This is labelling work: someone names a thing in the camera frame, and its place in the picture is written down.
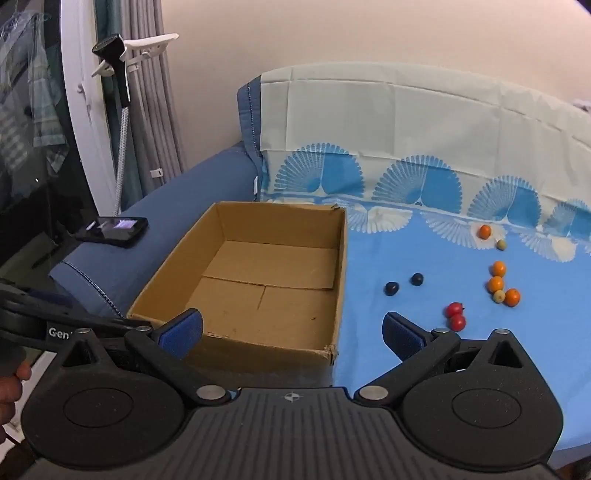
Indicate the small yellow fruit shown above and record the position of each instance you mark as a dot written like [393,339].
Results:
[498,297]

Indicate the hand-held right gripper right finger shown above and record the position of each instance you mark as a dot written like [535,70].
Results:
[405,336]

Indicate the blue sofa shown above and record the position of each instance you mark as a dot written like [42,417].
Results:
[184,194]

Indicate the blue fan-print sheet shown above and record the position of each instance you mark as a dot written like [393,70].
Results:
[415,138]

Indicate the white plastic hanger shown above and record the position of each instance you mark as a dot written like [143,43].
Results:
[147,44]

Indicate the small red fruit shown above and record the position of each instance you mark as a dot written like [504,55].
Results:
[457,322]
[454,309]

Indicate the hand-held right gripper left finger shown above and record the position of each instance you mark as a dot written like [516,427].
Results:
[181,334]

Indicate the black smartphone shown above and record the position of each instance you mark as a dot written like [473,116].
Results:
[113,230]

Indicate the brown cardboard box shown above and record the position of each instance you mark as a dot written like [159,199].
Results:
[268,277]

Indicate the hanging clothes in plastic cover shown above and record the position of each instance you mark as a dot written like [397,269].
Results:
[44,115]

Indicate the white door frame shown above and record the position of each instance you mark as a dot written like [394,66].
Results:
[85,92]

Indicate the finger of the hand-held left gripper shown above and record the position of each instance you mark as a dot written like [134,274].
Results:
[92,322]

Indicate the grey curtain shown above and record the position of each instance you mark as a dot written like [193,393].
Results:
[157,115]

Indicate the dark plum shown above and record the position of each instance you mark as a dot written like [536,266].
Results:
[392,288]
[417,278]

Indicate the small orange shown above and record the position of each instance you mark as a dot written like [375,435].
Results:
[496,284]
[498,268]
[484,231]
[512,297]

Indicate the white plastic clip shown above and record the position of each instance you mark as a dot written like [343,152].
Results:
[158,173]

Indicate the person's left hand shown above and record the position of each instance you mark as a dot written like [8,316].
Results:
[10,392]

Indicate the white plastic bag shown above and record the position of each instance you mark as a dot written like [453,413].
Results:
[584,105]

